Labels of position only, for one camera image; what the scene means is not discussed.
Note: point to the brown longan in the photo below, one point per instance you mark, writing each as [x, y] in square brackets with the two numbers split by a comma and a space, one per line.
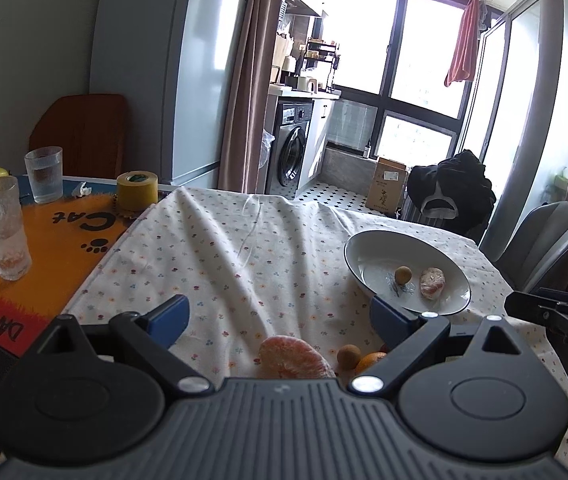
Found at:
[348, 357]
[403, 275]

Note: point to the cardboard box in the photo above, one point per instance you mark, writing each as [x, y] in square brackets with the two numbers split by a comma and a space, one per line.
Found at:
[387, 186]

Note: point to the black clothing pile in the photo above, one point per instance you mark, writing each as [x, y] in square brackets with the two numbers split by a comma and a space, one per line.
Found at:
[453, 195]

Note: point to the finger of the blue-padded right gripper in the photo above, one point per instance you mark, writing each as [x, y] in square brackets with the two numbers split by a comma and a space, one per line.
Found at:
[414, 342]

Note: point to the large peeled pomelo segment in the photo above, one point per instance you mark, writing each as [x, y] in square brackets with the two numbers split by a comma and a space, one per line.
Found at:
[287, 357]

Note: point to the pink hanging towel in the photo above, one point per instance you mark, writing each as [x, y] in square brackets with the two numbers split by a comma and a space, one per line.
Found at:
[463, 64]

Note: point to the white floral tablecloth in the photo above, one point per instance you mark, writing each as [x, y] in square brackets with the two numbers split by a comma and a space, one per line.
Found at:
[255, 266]

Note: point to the orange tangerine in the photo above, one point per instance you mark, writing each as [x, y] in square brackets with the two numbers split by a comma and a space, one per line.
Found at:
[368, 361]

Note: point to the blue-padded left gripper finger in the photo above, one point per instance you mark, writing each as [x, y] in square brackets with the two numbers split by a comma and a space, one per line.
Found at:
[144, 341]

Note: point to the brown curtain left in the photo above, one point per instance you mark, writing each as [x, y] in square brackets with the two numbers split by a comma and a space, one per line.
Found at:
[239, 163]

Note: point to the white oval bowl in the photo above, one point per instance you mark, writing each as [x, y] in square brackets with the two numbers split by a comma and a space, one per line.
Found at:
[373, 256]

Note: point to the near textured drinking glass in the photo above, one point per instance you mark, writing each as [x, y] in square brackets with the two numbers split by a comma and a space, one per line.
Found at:
[15, 260]

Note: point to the yellow tape roll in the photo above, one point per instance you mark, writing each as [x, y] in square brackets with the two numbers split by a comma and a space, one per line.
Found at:
[136, 191]

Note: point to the kitchen counter rack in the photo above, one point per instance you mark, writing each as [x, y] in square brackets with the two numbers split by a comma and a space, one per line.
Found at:
[318, 59]

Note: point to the white refrigerator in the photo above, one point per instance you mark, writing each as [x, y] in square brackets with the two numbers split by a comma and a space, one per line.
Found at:
[173, 61]

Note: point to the small peeled pomelo segment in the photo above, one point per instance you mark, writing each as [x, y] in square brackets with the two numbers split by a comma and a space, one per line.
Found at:
[432, 283]

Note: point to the grey leather chair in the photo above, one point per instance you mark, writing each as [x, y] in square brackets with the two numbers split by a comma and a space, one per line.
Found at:
[537, 254]

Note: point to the washing machine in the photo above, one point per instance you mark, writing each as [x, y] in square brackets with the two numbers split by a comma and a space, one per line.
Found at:
[292, 122]

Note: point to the far drinking glass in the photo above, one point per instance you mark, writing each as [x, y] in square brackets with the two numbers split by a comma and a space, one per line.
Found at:
[45, 173]

